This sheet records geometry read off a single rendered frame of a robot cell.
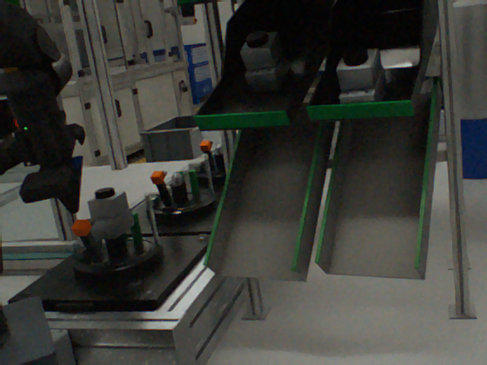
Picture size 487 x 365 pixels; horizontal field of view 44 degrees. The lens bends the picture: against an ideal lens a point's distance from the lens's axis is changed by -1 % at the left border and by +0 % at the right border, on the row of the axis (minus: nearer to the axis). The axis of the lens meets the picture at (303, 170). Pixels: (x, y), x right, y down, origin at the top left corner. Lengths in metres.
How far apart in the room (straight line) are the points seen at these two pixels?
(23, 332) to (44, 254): 0.58
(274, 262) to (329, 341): 0.16
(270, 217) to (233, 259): 0.08
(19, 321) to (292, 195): 0.38
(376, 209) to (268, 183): 0.16
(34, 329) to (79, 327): 0.22
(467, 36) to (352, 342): 0.88
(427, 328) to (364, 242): 0.19
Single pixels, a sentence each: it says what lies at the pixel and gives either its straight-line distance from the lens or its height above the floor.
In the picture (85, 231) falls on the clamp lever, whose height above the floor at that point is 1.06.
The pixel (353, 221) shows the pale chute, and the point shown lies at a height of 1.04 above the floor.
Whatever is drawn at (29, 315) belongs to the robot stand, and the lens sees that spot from 0.69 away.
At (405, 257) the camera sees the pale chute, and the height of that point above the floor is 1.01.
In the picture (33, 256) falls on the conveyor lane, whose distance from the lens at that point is 1.23.
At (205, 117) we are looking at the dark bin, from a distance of 0.79.
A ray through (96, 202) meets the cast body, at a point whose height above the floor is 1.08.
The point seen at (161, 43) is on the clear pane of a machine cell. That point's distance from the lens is 7.51.
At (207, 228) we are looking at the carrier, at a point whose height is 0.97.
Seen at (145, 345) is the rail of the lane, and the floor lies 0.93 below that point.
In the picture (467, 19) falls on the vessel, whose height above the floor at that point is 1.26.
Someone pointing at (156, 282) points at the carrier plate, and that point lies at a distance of 0.91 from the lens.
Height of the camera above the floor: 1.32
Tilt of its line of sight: 15 degrees down
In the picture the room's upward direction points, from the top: 7 degrees counter-clockwise
